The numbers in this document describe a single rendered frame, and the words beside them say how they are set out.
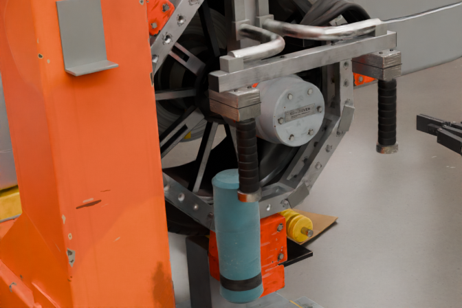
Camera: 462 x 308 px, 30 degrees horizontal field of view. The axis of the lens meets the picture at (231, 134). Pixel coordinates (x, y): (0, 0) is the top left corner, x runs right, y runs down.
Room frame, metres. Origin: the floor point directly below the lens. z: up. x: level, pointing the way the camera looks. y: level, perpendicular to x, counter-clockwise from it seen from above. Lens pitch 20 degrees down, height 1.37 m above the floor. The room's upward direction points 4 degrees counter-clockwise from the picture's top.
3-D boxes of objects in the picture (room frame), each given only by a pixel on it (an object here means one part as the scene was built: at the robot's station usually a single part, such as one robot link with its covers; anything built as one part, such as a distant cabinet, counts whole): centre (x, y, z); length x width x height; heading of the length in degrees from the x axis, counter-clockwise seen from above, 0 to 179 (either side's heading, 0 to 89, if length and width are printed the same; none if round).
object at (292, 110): (1.65, -0.08, 0.85); 0.21 x 0.14 x 0.14; 34
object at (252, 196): (1.42, -0.03, 0.83); 0.04 x 0.04 x 0.16
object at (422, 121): (1.50, -0.37, 0.83); 0.07 x 0.01 x 0.03; 34
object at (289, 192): (1.71, -0.04, 0.85); 0.54 x 0.07 x 0.54; 124
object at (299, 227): (1.86, -0.08, 0.51); 0.29 x 0.06 x 0.06; 34
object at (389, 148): (1.60, -0.31, 0.83); 0.04 x 0.04 x 0.16
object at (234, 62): (1.55, -0.02, 1.03); 0.19 x 0.18 x 0.11; 34
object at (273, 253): (1.74, -0.02, 0.48); 0.16 x 0.12 x 0.17; 34
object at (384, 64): (1.63, -0.29, 0.93); 0.09 x 0.05 x 0.05; 34
